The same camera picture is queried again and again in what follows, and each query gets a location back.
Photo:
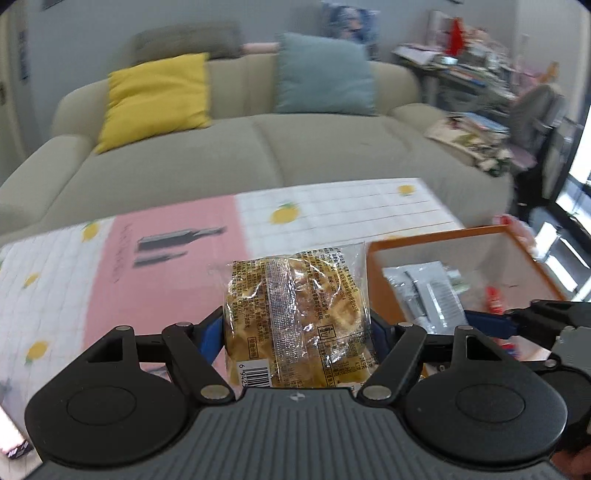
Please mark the orange cardboard box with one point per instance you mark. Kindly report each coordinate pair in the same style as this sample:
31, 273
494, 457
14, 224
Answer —
508, 258

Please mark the wall poster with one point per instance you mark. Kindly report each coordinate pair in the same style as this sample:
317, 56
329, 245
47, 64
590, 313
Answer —
24, 55

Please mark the clear yellow waffle packet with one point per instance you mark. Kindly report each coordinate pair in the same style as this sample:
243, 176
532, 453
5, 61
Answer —
300, 314

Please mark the yellow pillow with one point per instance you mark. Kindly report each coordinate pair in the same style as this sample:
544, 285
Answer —
152, 97

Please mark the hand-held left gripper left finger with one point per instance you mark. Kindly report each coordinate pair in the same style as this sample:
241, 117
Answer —
212, 337

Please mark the pink roll cushion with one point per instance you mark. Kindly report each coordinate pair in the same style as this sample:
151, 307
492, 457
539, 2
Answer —
261, 47

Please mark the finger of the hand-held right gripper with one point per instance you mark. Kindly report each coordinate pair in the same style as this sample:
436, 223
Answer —
489, 323

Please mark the white and blue chip bag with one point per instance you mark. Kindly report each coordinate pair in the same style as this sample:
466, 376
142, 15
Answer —
429, 295

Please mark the stack of magazines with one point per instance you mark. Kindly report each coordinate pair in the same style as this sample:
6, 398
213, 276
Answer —
466, 147
480, 124

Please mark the grey pillow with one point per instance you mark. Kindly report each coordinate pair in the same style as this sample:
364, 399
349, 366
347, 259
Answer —
184, 39

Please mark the cluttered desk with books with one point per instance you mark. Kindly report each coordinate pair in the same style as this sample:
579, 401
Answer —
480, 60

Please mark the beige sofa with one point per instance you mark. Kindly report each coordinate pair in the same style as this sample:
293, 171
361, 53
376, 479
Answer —
184, 152

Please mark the white desk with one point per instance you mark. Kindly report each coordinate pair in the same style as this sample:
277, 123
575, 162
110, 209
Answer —
429, 83

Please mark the floral cushion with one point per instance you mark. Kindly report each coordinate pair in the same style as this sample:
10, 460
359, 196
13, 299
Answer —
351, 23

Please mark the light blue pillow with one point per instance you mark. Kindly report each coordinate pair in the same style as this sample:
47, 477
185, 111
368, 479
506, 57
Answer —
323, 74

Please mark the lemon print tablecloth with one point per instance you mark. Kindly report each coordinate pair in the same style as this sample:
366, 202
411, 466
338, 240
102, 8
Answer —
161, 277

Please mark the red ornament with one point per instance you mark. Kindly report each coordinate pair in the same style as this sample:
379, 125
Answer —
456, 37

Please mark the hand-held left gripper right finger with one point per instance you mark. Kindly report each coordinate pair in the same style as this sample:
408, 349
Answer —
379, 337

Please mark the grey office chair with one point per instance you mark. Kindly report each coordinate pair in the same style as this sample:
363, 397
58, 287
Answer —
535, 115

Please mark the red and white bag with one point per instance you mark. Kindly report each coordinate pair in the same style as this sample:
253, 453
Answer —
521, 230

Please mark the red snack packet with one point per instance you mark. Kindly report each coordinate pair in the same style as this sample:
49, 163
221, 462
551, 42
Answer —
495, 300

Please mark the smartphone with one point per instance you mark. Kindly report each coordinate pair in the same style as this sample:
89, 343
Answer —
11, 434

